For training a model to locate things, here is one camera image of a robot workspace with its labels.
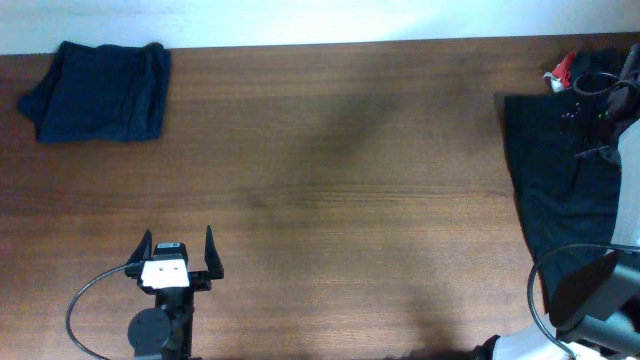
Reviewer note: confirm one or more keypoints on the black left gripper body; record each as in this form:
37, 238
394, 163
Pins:
197, 279

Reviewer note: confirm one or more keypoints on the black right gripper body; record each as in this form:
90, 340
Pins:
605, 148

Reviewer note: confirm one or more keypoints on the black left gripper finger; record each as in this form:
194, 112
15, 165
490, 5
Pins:
215, 267
143, 251

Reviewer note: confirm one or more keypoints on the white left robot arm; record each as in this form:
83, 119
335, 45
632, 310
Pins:
165, 331

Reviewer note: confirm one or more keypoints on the red and white cloth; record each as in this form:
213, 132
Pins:
560, 77

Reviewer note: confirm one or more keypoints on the dark blue shorts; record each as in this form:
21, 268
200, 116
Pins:
107, 92

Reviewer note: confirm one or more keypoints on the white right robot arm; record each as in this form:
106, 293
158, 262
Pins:
594, 313

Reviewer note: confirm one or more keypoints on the black garment on table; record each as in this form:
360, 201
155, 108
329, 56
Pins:
567, 205

